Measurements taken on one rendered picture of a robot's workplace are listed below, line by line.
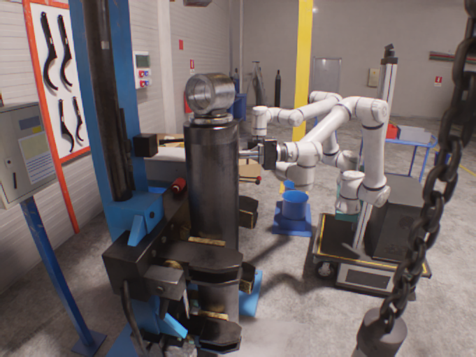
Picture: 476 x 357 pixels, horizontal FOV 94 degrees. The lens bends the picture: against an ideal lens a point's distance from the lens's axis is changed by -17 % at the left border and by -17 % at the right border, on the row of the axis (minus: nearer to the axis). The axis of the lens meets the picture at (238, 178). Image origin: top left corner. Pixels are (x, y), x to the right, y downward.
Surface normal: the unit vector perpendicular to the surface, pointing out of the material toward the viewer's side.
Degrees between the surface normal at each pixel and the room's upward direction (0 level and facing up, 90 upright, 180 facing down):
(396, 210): 90
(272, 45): 90
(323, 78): 90
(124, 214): 90
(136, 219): 45
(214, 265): 0
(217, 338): 0
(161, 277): 0
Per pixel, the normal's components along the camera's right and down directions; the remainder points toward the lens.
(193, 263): 0.00, -0.91
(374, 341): -0.80, 0.24
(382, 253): -0.35, 0.37
